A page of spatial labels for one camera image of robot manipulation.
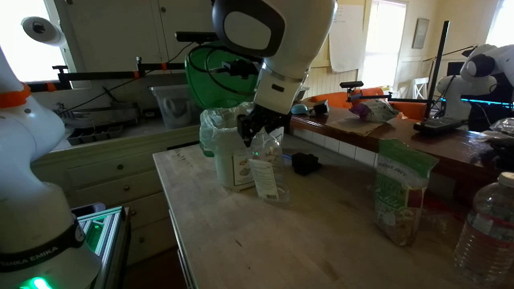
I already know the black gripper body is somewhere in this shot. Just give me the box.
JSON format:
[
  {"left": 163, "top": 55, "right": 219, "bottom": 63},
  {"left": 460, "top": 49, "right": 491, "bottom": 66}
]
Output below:
[{"left": 250, "top": 103, "right": 295, "bottom": 136}]

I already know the clear pump bottle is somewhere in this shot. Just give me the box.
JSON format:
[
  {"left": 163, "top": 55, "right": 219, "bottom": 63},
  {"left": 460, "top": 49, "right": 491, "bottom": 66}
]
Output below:
[{"left": 247, "top": 127, "right": 293, "bottom": 206}]

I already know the clear plastic water bottle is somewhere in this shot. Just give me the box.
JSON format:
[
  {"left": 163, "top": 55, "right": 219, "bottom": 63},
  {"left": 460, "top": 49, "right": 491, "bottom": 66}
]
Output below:
[{"left": 454, "top": 171, "right": 514, "bottom": 286}]

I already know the small blue object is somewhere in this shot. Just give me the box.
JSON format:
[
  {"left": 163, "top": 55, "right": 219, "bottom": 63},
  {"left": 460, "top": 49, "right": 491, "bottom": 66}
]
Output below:
[{"left": 290, "top": 102, "right": 312, "bottom": 119}]

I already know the white compost bin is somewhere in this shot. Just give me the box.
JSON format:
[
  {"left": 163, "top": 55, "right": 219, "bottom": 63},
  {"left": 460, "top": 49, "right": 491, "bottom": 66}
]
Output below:
[{"left": 214, "top": 131, "right": 258, "bottom": 193}]

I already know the small black round object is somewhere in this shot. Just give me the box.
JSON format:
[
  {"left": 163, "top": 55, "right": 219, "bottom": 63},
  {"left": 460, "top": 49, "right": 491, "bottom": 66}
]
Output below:
[{"left": 312, "top": 100, "right": 332, "bottom": 119}]

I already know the green bin lid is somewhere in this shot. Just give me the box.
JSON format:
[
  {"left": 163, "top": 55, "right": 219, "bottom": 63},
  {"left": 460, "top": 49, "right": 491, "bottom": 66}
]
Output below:
[{"left": 184, "top": 46, "right": 263, "bottom": 111}]

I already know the clear plastic container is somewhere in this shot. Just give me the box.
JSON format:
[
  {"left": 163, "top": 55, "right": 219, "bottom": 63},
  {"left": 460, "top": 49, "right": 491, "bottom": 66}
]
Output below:
[{"left": 150, "top": 84, "right": 205, "bottom": 131}]

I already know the brown cardboard sheet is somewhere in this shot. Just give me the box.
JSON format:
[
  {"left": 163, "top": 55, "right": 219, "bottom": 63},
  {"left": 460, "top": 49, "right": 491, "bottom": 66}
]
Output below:
[{"left": 328, "top": 118, "right": 386, "bottom": 139}]

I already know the purple snack bag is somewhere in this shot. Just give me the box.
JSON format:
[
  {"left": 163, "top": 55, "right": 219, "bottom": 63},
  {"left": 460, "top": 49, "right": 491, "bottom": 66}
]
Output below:
[{"left": 351, "top": 97, "right": 402, "bottom": 126}]

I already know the green labelled food bag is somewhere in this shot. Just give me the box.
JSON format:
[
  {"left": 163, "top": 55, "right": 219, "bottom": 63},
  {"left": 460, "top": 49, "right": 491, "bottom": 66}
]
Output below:
[{"left": 373, "top": 139, "right": 441, "bottom": 250}]

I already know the cream drawer cabinet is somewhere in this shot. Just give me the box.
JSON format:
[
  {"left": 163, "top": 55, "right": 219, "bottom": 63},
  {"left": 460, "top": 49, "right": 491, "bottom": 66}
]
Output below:
[{"left": 31, "top": 126, "right": 203, "bottom": 269}]

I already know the black bar clamp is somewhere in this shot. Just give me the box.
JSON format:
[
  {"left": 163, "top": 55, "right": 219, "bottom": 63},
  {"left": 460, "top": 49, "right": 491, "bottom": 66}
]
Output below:
[{"left": 52, "top": 55, "right": 190, "bottom": 89}]

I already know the white wooden chair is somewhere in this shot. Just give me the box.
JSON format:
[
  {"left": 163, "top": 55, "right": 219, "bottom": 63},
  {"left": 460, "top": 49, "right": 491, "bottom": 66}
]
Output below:
[{"left": 409, "top": 78, "right": 434, "bottom": 102}]

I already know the dark brown wooden table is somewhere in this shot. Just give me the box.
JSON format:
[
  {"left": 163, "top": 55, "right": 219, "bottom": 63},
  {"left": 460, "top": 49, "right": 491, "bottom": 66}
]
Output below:
[{"left": 288, "top": 103, "right": 514, "bottom": 208}]

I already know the black flat device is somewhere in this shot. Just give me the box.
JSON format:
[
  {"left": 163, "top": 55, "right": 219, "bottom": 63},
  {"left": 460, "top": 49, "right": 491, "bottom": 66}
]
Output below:
[{"left": 414, "top": 116, "right": 468, "bottom": 136}]

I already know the black stand pole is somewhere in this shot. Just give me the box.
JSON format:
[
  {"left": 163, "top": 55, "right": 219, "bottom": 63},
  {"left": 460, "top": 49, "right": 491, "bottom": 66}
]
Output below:
[{"left": 425, "top": 20, "right": 452, "bottom": 123}]

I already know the green lit control box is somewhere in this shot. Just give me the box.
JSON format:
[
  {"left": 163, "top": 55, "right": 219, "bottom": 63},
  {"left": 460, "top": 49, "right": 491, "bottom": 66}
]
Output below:
[{"left": 78, "top": 206, "right": 133, "bottom": 289}]

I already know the crumpled grey plastic bag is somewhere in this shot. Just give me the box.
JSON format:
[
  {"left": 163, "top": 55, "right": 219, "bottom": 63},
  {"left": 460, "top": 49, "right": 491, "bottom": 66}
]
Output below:
[{"left": 470, "top": 118, "right": 514, "bottom": 147}]

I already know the white paper towel roll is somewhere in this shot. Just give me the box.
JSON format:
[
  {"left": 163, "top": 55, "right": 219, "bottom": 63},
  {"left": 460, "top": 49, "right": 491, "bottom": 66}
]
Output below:
[{"left": 22, "top": 15, "right": 65, "bottom": 49}]

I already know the white wall poster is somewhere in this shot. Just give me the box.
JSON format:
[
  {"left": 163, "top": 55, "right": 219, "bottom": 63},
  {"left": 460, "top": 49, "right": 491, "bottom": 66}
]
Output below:
[{"left": 328, "top": 4, "right": 367, "bottom": 75}]

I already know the white wall cabinet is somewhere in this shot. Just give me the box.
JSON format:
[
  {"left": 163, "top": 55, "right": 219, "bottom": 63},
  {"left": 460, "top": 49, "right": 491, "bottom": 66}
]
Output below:
[{"left": 54, "top": 0, "right": 216, "bottom": 75}]

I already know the framed wall picture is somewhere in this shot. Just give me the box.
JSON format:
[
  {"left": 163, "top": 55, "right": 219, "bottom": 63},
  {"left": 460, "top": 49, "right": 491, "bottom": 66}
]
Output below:
[{"left": 410, "top": 17, "right": 431, "bottom": 52}]

